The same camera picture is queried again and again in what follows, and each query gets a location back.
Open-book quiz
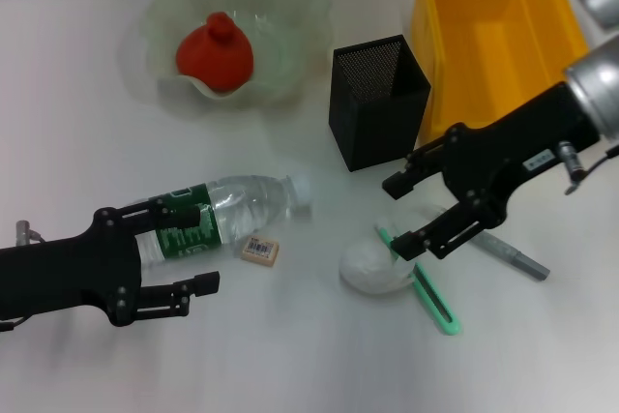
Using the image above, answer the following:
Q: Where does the pale green glass fruit bowl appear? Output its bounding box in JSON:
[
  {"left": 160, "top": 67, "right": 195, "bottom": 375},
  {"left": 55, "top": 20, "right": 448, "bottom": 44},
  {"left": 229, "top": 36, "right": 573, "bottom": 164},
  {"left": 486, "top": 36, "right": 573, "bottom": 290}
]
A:
[{"left": 139, "top": 0, "right": 335, "bottom": 107}]

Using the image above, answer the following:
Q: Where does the green utility knife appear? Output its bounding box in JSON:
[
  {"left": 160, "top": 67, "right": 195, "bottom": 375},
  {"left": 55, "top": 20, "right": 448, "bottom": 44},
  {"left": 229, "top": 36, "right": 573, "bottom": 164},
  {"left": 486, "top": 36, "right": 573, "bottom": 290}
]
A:
[{"left": 374, "top": 223, "right": 463, "bottom": 337}]

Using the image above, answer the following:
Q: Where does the grey pen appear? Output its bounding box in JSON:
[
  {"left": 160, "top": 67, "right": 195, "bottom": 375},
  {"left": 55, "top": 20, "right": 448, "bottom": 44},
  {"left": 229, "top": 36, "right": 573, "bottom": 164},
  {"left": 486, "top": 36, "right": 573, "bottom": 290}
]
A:
[{"left": 420, "top": 202, "right": 551, "bottom": 282}]

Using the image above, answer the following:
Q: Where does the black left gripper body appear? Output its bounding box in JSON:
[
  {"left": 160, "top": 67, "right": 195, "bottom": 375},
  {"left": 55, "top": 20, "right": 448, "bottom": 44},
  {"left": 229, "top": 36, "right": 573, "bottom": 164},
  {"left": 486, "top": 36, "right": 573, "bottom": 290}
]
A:
[{"left": 0, "top": 207, "right": 146, "bottom": 328}]

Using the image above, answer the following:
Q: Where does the right gripper cable with plugs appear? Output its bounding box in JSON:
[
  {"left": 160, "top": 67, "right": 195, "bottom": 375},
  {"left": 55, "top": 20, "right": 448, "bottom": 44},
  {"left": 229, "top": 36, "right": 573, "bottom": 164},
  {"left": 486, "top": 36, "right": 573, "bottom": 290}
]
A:
[{"left": 555, "top": 139, "right": 619, "bottom": 196}]

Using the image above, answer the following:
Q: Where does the yellow plastic bin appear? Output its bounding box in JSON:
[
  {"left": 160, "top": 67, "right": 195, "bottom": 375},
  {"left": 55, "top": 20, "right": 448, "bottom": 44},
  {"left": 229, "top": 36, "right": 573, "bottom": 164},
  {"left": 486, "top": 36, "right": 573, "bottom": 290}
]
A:
[{"left": 410, "top": 0, "right": 592, "bottom": 143}]

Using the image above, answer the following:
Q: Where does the black mesh pen holder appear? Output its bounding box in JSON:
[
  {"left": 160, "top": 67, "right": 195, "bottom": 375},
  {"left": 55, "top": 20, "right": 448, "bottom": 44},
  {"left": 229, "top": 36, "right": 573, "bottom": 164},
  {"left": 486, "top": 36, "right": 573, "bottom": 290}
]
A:
[{"left": 328, "top": 34, "right": 432, "bottom": 172}]

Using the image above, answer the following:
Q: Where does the orange fruit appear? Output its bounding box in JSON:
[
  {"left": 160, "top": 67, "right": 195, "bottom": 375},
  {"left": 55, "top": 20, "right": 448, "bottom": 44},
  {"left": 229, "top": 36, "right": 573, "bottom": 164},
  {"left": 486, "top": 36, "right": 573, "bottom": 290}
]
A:
[{"left": 175, "top": 11, "right": 256, "bottom": 93}]

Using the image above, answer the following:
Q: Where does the left gripper cable with plugs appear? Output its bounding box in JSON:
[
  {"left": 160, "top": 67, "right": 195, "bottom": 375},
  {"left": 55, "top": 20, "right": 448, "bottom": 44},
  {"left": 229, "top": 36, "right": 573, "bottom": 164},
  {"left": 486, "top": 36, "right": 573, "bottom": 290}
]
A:
[{"left": 0, "top": 220, "right": 44, "bottom": 333}]

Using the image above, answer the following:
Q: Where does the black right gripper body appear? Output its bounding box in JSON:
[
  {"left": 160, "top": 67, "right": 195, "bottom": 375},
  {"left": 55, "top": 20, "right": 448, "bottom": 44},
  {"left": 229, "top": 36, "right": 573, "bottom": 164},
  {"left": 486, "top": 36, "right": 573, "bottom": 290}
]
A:
[{"left": 441, "top": 82, "right": 604, "bottom": 231}]

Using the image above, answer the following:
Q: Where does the beige eraser with barcode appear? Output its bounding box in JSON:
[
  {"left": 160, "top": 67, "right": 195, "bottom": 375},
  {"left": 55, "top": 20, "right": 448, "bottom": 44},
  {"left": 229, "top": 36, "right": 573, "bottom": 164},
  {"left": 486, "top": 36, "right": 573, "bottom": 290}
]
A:
[{"left": 240, "top": 234, "right": 281, "bottom": 268}]

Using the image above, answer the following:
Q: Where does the clear green-label water bottle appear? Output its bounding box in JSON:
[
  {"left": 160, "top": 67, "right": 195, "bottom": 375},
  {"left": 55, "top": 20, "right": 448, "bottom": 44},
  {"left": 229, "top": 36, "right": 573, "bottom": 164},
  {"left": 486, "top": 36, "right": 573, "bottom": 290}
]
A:
[{"left": 128, "top": 173, "right": 313, "bottom": 269}]

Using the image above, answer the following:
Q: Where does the gripper cable with plugs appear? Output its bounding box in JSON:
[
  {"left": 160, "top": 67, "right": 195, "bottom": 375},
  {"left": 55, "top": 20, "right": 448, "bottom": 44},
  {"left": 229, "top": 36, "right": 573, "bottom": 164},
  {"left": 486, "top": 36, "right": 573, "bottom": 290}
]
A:
[
  {"left": 555, "top": 139, "right": 619, "bottom": 196},
  {"left": 0, "top": 220, "right": 44, "bottom": 333}
]

